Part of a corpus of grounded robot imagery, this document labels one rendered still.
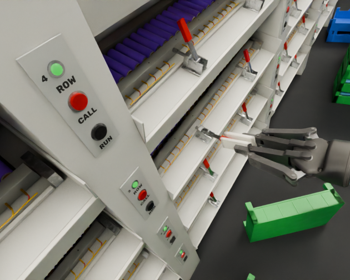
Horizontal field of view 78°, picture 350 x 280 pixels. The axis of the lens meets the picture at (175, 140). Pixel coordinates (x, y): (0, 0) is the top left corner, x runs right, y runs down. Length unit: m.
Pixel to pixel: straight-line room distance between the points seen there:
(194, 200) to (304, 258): 0.51
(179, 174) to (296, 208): 0.48
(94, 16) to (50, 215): 0.22
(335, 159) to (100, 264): 0.43
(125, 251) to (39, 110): 0.32
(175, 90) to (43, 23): 0.23
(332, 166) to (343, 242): 0.69
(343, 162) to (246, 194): 0.70
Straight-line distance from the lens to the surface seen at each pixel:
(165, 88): 0.38
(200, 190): 0.69
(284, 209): 0.85
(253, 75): 0.71
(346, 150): 0.42
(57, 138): 0.23
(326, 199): 0.90
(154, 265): 0.64
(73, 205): 0.30
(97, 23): 0.25
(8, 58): 0.20
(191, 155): 0.52
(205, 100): 0.59
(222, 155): 0.75
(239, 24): 0.57
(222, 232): 1.00
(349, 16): 2.26
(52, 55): 0.21
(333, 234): 1.08
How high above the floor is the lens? 0.96
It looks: 48 degrees down
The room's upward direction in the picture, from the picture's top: 17 degrees counter-clockwise
